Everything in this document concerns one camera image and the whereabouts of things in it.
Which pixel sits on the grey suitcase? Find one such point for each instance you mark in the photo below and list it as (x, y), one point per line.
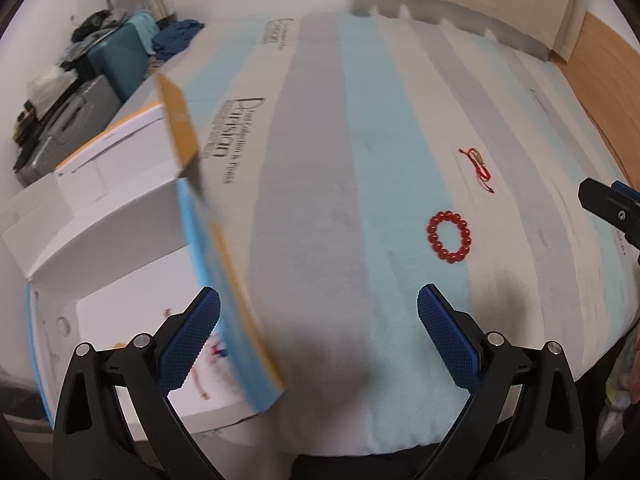
(75, 120)

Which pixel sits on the light patterned cloth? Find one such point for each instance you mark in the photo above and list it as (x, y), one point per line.
(622, 395)

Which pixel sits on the dark blue clothes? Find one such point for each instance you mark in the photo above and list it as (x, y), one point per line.
(175, 37)

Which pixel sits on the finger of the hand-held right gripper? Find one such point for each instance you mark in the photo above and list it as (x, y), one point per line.
(610, 207)
(629, 190)

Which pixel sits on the pile of dark clothes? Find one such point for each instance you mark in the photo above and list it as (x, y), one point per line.
(97, 25)

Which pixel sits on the teal suitcase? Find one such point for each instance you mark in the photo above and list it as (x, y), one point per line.
(120, 60)

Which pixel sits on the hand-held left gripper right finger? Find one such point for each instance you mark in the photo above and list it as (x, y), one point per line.
(447, 335)

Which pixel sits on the black flat items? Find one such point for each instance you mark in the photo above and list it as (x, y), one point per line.
(25, 130)

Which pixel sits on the white cardboard box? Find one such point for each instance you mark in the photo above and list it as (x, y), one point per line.
(110, 240)

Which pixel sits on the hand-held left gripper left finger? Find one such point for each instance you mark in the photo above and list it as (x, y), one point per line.
(192, 335)

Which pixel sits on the white bag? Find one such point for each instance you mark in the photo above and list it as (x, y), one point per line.
(50, 85)

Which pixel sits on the striped blue grey blanket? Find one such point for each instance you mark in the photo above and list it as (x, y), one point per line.
(375, 160)

